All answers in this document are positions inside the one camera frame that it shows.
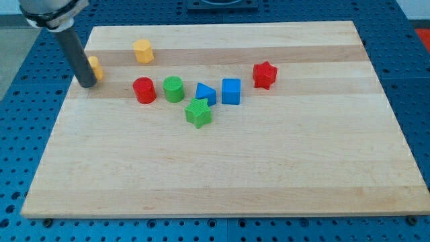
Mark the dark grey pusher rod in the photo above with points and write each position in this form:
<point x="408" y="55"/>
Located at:
<point x="74" y="52"/>

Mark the yellow heart block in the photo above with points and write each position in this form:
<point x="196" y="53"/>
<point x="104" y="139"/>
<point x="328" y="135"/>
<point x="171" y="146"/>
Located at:
<point x="96" y="67"/>

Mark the blue cube block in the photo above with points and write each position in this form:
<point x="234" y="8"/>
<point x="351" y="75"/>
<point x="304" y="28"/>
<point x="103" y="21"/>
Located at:
<point x="231" y="91"/>

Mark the yellow hexagon block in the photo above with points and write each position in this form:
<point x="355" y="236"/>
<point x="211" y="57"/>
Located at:
<point x="143" y="51"/>

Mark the red cylinder block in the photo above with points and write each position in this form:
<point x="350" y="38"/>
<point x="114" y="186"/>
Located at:
<point x="144" y="90"/>

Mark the green cylinder block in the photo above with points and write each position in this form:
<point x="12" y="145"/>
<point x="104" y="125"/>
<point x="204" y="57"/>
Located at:
<point x="173" y="88"/>

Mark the blue triangle block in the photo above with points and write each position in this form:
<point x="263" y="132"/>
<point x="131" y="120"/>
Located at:
<point x="206" y="92"/>

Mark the green star block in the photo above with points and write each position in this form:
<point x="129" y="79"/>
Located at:
<point x="198" y="112"/>

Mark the red star block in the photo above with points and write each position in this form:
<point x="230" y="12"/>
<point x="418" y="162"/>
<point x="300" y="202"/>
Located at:
<point x="264" y="75"/>

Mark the wooden board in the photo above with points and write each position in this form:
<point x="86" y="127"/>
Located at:
<point x="323" y="141"/>

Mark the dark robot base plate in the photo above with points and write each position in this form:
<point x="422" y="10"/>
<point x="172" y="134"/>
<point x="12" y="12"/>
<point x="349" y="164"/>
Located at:
<point x="221" y="5"/>

